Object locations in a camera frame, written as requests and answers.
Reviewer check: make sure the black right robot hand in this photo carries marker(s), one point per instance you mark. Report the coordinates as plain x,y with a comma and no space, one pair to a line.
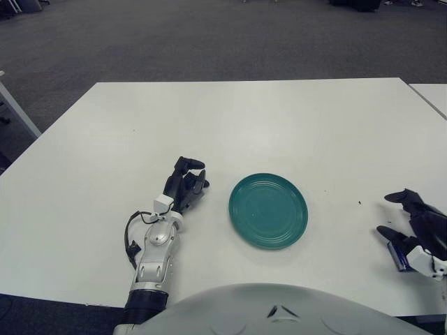
427,223

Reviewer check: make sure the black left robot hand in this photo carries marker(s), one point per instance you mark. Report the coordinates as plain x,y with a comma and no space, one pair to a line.
179,190

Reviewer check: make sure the blue gum pack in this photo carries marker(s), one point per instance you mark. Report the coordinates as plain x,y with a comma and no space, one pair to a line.
398,258

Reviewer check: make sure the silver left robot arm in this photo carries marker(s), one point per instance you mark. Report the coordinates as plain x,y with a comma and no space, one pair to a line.
157,244

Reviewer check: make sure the teal green round plate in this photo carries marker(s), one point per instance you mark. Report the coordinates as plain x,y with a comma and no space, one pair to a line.
269,213

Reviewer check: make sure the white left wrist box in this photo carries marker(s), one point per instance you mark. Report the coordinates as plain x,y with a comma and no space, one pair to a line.
162,204

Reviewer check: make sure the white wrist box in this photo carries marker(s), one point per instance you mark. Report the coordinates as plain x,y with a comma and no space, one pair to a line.
419,260
162,204

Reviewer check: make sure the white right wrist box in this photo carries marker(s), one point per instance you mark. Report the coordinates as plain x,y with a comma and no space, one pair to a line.
419,260

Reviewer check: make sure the white neighbouring table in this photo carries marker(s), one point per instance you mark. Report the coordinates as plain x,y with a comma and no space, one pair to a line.
433,96

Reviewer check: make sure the grey robot torso shell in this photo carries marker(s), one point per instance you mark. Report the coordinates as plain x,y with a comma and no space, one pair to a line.
279,314

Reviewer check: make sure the black bulky background object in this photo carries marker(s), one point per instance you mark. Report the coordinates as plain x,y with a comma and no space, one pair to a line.
354,3

